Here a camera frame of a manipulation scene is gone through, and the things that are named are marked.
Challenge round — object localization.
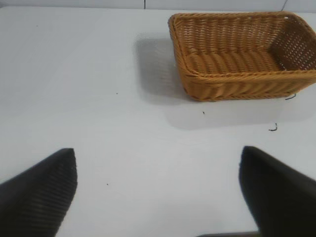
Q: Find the brown woven wicker basket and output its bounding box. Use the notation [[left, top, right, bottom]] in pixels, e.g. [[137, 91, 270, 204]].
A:
[[168, 11, 316, 102]]

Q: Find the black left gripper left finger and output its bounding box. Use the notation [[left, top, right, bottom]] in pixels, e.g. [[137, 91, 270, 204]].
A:
[[0, 148, 78, 237]]

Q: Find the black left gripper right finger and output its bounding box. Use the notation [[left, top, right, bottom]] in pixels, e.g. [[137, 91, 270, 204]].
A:
[[238, 146, 316, 237]]

